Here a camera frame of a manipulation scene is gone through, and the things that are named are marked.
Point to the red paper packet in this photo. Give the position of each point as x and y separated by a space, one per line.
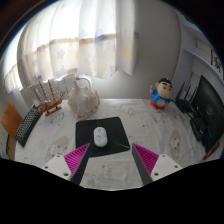
212 151

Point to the white star-print curtain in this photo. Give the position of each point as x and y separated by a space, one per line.
76 36

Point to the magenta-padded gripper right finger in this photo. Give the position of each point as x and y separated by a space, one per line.
146 158

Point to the black router with antennas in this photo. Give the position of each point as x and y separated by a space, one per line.
185 105

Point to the orange wooden chair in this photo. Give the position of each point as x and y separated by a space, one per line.
10 118

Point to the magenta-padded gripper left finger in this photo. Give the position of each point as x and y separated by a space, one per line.
76 157

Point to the black mouse pad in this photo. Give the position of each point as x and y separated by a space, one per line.
115 131

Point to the white cartoon-print computer mouse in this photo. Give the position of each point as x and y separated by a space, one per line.
100 136

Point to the cartoon boy clock figurine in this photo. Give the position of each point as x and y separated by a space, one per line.
161 95

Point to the black computer monitor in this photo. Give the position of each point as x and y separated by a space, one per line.
210 110

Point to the white wall shelf unit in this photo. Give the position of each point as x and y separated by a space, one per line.
203 50

